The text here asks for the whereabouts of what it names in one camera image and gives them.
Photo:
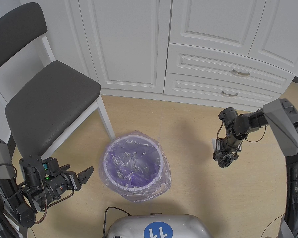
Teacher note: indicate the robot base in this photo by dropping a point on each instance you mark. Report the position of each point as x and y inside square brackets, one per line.
[139, 225]

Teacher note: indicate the purple plastic bag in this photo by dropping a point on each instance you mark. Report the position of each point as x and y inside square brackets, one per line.
[134, 162]

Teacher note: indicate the black plastic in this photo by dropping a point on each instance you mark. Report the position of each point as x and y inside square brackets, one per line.
[224, 161]

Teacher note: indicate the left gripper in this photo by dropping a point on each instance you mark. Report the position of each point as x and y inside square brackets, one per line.
[60, 183]

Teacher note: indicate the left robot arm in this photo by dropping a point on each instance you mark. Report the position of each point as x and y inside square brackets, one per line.
[31, 172]

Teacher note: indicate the white wardrobe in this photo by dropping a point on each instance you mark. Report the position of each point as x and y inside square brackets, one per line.
[201, 21]

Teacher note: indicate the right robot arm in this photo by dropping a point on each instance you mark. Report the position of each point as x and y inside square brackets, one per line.
[283, 123]

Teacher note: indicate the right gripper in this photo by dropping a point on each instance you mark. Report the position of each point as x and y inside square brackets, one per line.
[232, 141]

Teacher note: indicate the white paper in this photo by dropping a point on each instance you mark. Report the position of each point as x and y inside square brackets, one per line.
[216, 145]

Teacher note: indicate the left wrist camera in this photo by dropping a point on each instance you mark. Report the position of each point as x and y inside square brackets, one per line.
[52, 165]

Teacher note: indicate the white trash bin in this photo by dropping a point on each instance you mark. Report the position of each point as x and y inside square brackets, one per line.
[105, 164]

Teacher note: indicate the white chair grey cushions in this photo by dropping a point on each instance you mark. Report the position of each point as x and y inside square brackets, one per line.
[52, 95]

